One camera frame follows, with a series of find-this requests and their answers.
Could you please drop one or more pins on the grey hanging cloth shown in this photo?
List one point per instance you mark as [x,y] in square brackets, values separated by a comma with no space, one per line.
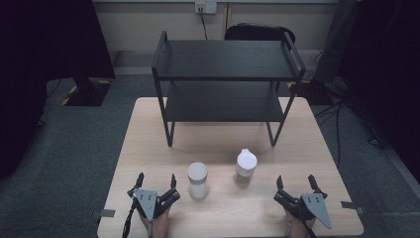
[335,43]

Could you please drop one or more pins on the bottle with white flip cap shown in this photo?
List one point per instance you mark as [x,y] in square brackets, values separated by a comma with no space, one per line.
[246,168]

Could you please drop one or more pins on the white wall socket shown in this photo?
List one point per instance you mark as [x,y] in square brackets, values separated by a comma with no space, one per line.
[205,7]

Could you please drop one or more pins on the person's right hand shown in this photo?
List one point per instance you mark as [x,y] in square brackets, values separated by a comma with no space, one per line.
[298,229]

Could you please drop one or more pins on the black stand base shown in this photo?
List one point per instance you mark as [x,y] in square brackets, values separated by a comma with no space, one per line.
[87,92]

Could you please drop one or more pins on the black curtain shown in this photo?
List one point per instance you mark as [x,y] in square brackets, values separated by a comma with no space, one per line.
[389,66]

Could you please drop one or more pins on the dark tape strip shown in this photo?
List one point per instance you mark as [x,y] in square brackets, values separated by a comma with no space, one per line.
[104,213]
[351,205]

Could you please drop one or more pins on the person's left hand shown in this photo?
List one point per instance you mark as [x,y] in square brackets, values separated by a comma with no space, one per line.
[158,228]

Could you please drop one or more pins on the jar with round white lid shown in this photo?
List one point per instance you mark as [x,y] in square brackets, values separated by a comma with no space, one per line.
[197,180]

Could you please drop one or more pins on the black chair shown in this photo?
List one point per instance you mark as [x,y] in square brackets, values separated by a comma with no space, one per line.
[254,33]

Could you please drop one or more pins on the black two-tier shelf rack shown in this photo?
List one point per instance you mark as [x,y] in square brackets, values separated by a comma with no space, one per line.
[228,59]

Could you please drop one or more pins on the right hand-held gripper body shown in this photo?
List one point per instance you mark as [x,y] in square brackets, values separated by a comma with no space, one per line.
[313,205]

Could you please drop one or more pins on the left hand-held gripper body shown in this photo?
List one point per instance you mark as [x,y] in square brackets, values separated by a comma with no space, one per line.
[147,200]

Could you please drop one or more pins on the dark curtain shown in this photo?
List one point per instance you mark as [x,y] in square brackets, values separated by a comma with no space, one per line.
[39,49]

